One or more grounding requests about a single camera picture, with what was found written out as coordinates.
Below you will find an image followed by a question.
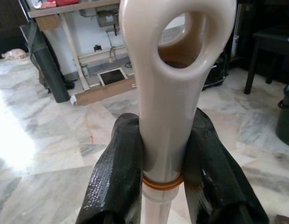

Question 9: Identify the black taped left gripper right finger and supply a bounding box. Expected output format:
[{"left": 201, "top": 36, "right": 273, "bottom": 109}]
[{"left": 182, "top": 108, "right": 270, "bottom": 224}]

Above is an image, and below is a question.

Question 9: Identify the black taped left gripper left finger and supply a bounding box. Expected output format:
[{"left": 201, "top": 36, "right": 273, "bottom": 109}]
[{"left": 76, "top": 112, "right": 145, "bottom": 224}]

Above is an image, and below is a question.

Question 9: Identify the cream plastic broom handle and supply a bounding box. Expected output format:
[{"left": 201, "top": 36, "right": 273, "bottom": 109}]
[{"left": 118, "top": 0, "right": 236, "bottom": 224}]

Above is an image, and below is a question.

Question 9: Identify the orange rubber band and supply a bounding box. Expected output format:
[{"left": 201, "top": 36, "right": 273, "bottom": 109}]
[{"left": 143, "top": 176, "right": 183, "bottom": 191}]

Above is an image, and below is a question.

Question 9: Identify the long brown cardboard box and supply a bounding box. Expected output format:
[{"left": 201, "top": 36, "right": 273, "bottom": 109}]
[{"left": 71, "top": 76, "right": 138, "bottom": 107}]

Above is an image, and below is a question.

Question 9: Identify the dark green bin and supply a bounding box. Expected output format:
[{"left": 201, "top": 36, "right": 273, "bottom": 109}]
[{"left": 275, "top": 84, "right": 289, "bottom": 147}]

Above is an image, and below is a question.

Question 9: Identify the black bag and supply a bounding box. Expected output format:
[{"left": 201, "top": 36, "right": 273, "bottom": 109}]
[{"left": 201, "top": 50, "right": 229, "bottom": 91}]

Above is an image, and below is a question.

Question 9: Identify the white framed treadle pedal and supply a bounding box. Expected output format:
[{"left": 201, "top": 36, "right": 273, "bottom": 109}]
[{"left": 97, "top": 67, "right": 129, "bottom": 87}]

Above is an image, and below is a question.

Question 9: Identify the black rolled mat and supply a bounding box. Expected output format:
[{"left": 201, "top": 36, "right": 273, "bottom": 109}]
[{"left": 30, "top": 21, "right": 70, "bottom": 103}]

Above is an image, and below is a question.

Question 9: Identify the wooden sewing machine table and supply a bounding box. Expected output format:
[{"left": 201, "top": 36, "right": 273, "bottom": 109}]
[{"left": 29, "top": 0, "right": 136, "bottom": 91}]

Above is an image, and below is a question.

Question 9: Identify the black wooden stool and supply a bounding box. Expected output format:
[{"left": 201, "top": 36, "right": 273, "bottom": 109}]
[{"left": 243, "top": 27, "right": 289, "bottom": 95}]

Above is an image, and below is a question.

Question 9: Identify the white cat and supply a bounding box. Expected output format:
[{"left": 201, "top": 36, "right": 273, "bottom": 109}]
[{"left": 1, "top": 48, "right": 28, "bottom": 60}]

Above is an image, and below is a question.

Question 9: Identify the grey sewing machine motor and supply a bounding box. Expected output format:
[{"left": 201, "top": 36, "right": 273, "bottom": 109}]
[{"left": 79, "top": 6, "right": 119, "bottom": 32}]

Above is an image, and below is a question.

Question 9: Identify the red cloth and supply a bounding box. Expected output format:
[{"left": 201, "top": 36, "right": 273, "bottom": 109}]
[{"left": 41, "top": 0, "right": 80, "bottom": 10}]

